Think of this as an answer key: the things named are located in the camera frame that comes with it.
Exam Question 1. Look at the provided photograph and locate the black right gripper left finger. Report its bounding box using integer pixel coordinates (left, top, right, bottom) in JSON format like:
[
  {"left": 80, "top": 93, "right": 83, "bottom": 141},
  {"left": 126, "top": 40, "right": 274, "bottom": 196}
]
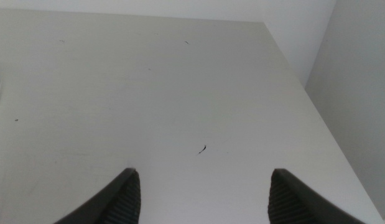
[{"left": 53, "top": 167, "right": 141, "bottom": 224}]

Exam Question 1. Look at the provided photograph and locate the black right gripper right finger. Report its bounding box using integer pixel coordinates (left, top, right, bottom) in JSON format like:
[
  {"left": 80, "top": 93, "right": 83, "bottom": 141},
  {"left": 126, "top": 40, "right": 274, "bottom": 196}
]
[{"left": 267, "top": 168, "right": 366, "bottom": 224}]

